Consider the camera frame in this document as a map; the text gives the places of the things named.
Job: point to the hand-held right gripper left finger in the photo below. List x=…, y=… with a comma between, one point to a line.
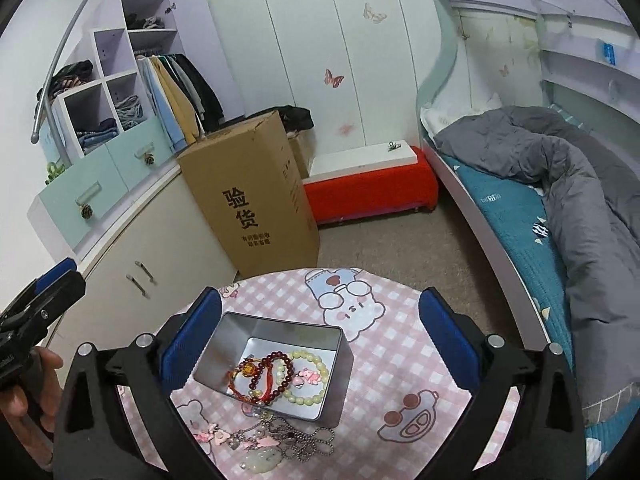
x=192, y=342

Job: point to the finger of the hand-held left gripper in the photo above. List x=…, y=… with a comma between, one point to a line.
x=50, y=300
x=57, y=272

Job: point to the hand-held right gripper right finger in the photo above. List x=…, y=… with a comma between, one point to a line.
x=445, y=342

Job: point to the silver metal tin box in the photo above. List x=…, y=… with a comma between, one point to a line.
x=280, y=329

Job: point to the person's left hand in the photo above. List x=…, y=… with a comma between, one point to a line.
x=47, y=385

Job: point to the pink checkered cartoon tablecloth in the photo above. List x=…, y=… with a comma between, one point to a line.
x=400, y=365

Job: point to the large mint green drawer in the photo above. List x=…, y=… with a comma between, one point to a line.
x=75, y=205

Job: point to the green claw clip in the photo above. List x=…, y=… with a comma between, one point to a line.
x=55, y=171

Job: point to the beige cabinet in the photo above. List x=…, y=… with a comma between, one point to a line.
x=165, y=240

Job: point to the small mint green drawer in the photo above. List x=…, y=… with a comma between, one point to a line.
x=137, y=157

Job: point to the folded blue jeans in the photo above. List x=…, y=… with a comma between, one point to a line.
x=97, y=136

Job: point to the teal bed sheet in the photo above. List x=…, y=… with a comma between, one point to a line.
x=510, y=205

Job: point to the large brown cardboard box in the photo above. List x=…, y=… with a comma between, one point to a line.
x=250, y=185

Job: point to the red bench with white top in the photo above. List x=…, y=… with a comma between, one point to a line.
x=370, y=190

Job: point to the folded grey jeans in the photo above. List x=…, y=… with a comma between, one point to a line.
x=128, y=108

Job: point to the light blue hanging garment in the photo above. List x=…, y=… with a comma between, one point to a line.
x=159, y=105

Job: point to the dark clothes heap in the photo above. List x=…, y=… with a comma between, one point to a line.
x=72, y=75

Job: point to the hair clip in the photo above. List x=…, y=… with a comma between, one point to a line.
x=393, y=147

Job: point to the yellow hanging garment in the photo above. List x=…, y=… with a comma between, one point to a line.
x=177, y=105

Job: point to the grey duvet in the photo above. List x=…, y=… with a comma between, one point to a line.
x=590, y=185

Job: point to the white pillow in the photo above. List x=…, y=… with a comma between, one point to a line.
x=450, y=115

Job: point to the curved metal pole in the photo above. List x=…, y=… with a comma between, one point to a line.
x=65, y=40

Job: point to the grey hanging garment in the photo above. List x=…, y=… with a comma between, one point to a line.
x=186, y=77

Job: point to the black hanging jacket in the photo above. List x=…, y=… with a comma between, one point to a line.
x=204, y=90

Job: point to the pale pink butterfly sticker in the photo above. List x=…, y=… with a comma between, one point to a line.
x=346, y=128

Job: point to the lilac open shelf unit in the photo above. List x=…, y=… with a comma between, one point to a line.
x=112, y=42

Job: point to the black clothing pile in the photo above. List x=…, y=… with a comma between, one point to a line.
x=296, y=117

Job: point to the dark folded clothes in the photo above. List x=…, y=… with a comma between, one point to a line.
x=146, y=22

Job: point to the white wardrobe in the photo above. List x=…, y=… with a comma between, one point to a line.
x=300, y=35

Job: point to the small blue packet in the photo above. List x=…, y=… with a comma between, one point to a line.
x=608, y=53

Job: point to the beige butterfly sticker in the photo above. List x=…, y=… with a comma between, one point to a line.
x=374, y=13

